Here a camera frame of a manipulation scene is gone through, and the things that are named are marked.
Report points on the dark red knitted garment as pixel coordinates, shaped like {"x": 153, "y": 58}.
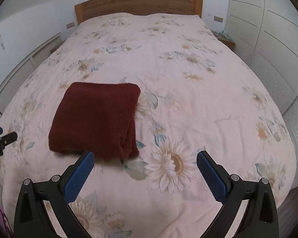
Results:
{"x": 94, "y": 119}

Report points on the magenta cloth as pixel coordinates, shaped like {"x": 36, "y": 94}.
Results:
{"x": 1, "y": 215}

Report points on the wooden headboard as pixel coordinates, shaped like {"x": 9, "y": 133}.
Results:
{"x": 139, "y": 3}

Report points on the white wardrobe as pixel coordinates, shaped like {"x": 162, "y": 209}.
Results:
{"x": 275, "y": 17}

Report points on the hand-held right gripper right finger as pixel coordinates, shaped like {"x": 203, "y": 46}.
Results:
{"x": 211, "y": 176}

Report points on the pink floral bedspread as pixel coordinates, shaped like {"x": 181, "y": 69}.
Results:
{"x": 188, "y": 104}

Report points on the wooden nightstand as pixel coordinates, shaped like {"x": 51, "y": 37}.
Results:
{"x": 227, "y": 43}
{"x": 55, "y": 49}

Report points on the wall socket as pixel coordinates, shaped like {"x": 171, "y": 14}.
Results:
{"x": 70, "y": 25}
{"x": 218, "y": 19}

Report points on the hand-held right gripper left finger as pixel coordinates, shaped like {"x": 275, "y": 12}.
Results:
{"x": 79, "y": 176}

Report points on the white louvred cabinet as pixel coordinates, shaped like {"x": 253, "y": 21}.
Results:
{"x": 295, "y": 133}

